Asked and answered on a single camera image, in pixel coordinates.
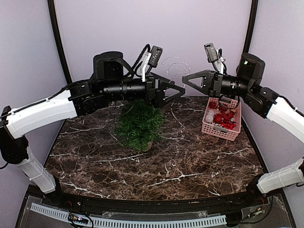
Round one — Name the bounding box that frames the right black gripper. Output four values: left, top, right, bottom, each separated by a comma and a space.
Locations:
182, 69, 253, 98

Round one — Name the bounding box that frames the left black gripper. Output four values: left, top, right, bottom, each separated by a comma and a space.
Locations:
103, 71, 187, 108

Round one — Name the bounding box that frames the thin wire light string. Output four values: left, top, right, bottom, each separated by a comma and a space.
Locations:
161, 56, 191, 82

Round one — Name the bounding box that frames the pink plastic basket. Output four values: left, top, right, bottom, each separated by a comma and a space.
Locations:
201, 97, 241, 141

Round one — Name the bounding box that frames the small green christmas tree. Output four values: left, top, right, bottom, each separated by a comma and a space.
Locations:
115, 100, 165, 152

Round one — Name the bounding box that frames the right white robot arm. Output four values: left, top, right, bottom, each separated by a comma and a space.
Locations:
182, 53, 304, 206

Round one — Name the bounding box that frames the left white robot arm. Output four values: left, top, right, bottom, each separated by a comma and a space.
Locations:
0, 47, 185, 207

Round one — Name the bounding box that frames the white ball ornament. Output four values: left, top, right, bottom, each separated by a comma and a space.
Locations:
205, 109, 215, 123

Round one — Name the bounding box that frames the red ball ornament cluster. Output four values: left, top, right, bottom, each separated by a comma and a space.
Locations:
213, 108, 236, 130

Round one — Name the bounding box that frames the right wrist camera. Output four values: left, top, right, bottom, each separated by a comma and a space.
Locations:
204, 43, 224, 74

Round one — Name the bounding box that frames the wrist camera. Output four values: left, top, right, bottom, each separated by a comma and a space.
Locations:
204, 43, 224, 74
140, 46, 163, 82

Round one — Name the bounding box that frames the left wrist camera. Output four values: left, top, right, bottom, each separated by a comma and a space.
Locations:
140, 46, 163, 82

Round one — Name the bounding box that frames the right black frame pole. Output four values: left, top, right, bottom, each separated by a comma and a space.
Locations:
242, 0, 258, 53

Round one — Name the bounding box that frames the black frame pole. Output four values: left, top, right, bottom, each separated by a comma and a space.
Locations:
47, 0, 72, 86
242, 0, 258, 53

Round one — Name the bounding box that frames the left black frame pole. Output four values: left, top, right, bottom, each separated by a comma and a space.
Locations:
47, 0, 72, 86

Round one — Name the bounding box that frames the white perforated cable duct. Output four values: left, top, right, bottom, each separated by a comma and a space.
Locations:
30, 203, 227, 228

